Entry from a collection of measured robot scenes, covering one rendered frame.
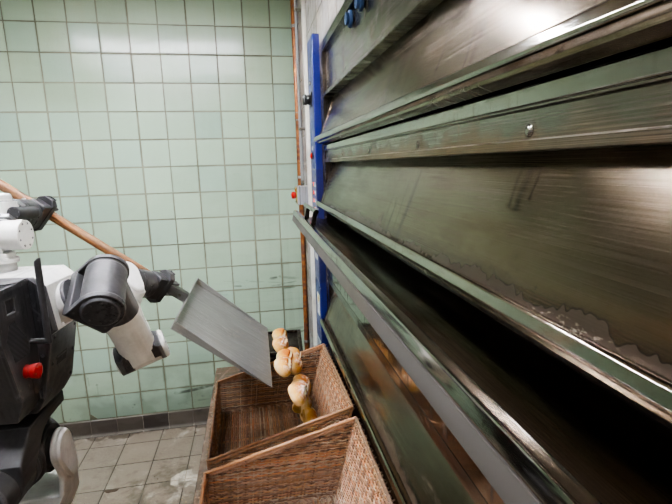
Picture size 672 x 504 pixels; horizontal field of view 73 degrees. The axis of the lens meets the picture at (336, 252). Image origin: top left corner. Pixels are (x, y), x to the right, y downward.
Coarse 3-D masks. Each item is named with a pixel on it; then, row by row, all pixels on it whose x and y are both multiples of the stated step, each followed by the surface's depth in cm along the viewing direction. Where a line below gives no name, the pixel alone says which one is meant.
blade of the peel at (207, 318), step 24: (192, 288) 170; (192, 312) 155; (216, 312) 171; (240, 312) 190; (192, 336) 135; (216, 336) 150; (240, 336) 165; (264, 336) 182; (240, 360) 145; (264, 360) 158
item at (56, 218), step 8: (0, 184) 142; (8, 184) 144; (8, 192) 143; (16, 192) 144; (56, 216) 147; (64, 224) 147; (72, 224) 149; (72, 232) 148; (80, 232) 149; (88, 240) 150; (96, 240) 150; (104, 248) 151; (112, 248) 152; (120, 256) 152; (136, 264) 154
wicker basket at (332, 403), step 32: (320, 352) 200; (224, 384) 194; (256, 384) 196; (288, 384) 200; (320, 384) 191; (224, 416) 193; (256, 416) 192; (288, 416) 191; (320, 416) 147; (256, 448) 143; (288, 448) 146
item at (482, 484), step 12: (348, 300) 158; (360, 312) 140; (372, 336) 127; (384, 348) 115; (396, 360) 105; (396, 372) 106; (408, 384) 98; (420, 396) 91; (432, 408) 84; (432, 420) 85; (444, 432) 79; (456, 444) 75; (456, 456) 75; (468, 456) 70; (468, 468) 71; (480, 480) 67; (480, 492) 67; (492, 492) 63
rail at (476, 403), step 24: (336, 264) 94; (360, 288) 73; (384, 312) 60; (408, 336) 51; (432, 360) 44; (456, 384) 39; (480, 408) 35; (504, 432) 32; (504, 456) 31; (528, 456) 29; (552, 456) 29; (528, 480) 29; (552, 480) 27; (576, 480) 27
